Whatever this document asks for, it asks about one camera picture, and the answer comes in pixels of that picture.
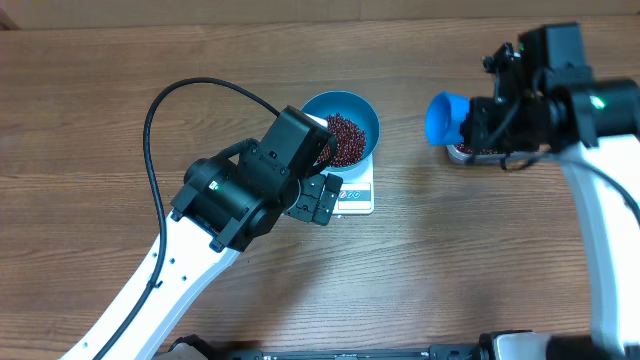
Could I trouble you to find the red beans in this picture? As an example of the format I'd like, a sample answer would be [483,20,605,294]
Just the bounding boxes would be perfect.
[325,113,367,168]

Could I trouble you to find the right black cable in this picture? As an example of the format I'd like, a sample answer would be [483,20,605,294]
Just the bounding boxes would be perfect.
[492,69,640,226]

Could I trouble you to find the blue plastic measuring scoop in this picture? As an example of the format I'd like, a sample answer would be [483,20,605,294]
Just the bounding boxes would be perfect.
[425,92,470,146]

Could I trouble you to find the white digital kitchen scale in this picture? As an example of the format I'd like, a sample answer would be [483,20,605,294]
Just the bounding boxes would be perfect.
[323,155,375,216]

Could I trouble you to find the blue metal bowl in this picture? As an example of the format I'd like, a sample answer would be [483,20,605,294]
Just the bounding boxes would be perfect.
[302,90,381,163]

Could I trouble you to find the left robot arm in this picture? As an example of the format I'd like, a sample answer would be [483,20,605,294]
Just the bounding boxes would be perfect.
[64,107,342,359]

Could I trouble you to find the clear plastic container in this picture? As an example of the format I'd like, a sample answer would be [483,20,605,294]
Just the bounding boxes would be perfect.
[446,144,537,166]

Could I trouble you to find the left black cable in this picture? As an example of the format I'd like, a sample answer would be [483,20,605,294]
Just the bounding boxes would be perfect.
[92,76,281,360]

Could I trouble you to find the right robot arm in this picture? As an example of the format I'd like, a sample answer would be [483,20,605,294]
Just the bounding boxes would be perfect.
[460,23,639,359]

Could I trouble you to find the black cable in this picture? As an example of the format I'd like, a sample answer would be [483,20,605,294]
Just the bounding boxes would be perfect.
[492,69,640,226]
[92,76,281,360]

